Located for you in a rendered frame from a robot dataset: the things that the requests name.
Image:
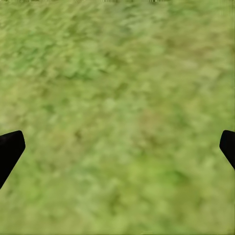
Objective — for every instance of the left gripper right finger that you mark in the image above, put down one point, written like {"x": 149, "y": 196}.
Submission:
{"x": 227, "y": 146}

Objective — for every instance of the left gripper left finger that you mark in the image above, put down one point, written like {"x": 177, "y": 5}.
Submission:
{"x": 12, "y": 146}

